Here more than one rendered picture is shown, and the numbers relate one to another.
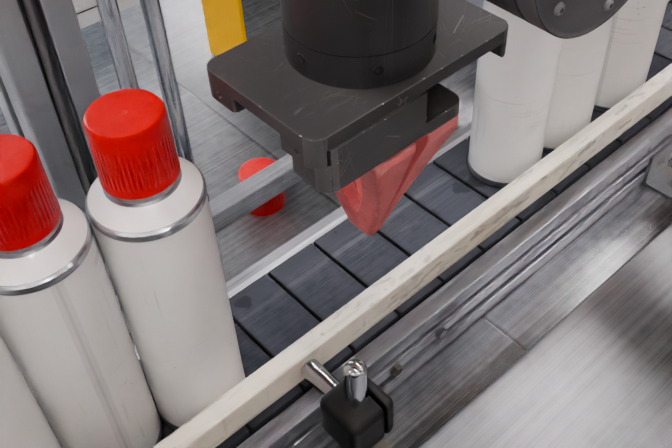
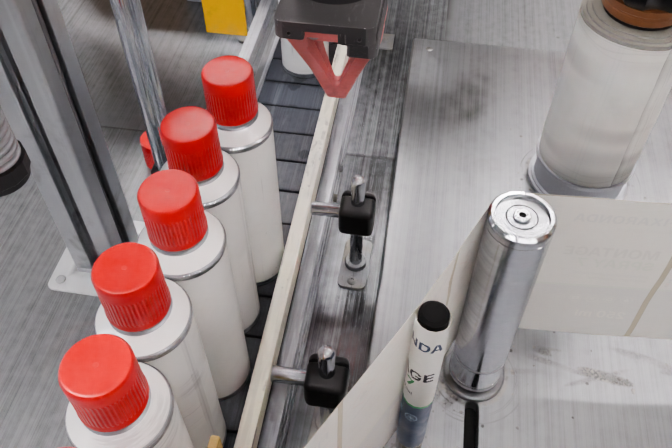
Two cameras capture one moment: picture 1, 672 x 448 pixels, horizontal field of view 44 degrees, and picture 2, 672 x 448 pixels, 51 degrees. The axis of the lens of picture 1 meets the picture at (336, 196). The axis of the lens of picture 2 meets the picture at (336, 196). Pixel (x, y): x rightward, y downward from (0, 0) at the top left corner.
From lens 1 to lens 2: 0.28 m
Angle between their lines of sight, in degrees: 28
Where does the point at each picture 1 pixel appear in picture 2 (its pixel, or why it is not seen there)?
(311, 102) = (350, 13)
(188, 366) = (272, 228)
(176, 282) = (270, 168)
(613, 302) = (417, 104)
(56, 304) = (238, 201)
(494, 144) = not seen: hidden behind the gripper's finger
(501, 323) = (358, 152)
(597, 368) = (435, 137)
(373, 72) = not seen: outside the picture
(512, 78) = not seen: hidden behind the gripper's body
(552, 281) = (365, 118)
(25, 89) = (64, 115)
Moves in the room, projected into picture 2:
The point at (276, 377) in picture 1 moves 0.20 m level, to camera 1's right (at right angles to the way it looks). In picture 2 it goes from (306, 218) to (466, 111)
